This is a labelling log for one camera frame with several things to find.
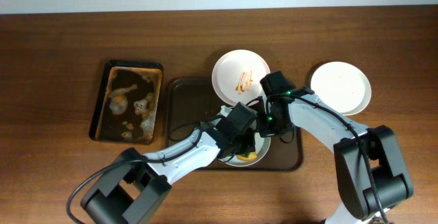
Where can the white plate ketchup streaks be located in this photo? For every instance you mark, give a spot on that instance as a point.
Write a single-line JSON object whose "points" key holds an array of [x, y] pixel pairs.
{"points": [[236, 76]]}

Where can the small black soapy tray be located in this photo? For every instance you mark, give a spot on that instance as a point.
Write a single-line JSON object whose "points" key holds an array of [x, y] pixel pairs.
{"points": [[126, 105]]}

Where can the light blue plate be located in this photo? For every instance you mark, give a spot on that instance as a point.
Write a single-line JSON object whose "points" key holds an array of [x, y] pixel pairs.
{"points": [[261, 144]]}

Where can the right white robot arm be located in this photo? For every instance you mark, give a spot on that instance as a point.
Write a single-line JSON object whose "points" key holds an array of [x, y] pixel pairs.
{"points": [[372, 176]]}

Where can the green yellow sponge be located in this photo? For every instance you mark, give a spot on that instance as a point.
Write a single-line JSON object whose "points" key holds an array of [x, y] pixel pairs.
{"points": [[247, 157]]}

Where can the white plate orange smears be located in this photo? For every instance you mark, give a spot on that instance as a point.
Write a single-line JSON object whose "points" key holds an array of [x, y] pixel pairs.
{"points": [[342, 86]]}

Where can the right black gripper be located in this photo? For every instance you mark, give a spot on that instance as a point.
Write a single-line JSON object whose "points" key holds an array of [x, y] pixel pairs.
{"points": [[274, 125]]}

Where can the large brown serving tray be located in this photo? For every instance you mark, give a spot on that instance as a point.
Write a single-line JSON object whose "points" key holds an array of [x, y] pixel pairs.
{"points": [[194, 99]]}

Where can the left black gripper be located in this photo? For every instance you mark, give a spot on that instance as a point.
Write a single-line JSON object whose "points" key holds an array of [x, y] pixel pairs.
{"points": [[245, 145]]}

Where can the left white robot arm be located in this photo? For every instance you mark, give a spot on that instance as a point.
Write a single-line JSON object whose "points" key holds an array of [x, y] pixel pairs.
{"points": [[132, 188]]}

